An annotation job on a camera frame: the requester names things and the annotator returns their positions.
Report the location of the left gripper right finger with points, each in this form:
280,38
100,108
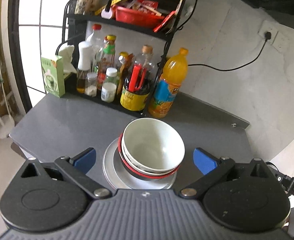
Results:
214,171

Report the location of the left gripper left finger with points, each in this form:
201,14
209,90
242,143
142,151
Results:
74,170

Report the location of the white plate flower motif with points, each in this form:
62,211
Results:
119,178

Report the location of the red bowl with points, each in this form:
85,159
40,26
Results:
146,179

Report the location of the white bowl plain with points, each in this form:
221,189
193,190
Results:
152,145

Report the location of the white bowl grey pattern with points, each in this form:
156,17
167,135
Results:
139,168

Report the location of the small white lid jar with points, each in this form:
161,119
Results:
91,84

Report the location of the green tissue box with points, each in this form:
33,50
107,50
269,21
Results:
53,75

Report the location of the orange juice bottle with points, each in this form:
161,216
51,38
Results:
173,74

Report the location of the green label sauce bottle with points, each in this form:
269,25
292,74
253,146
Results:
107,59

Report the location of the white spray oil bottle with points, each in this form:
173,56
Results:
84,65

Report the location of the yellow cap oil bottle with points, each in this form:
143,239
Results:
122,65

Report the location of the red cap clear bottle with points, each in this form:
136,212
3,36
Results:
95,40

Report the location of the black metal shelf rack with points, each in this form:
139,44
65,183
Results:
161,27

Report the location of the red plastic basket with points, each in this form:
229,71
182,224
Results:
138,18

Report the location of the white wall socket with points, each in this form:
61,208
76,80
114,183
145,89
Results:
274,37

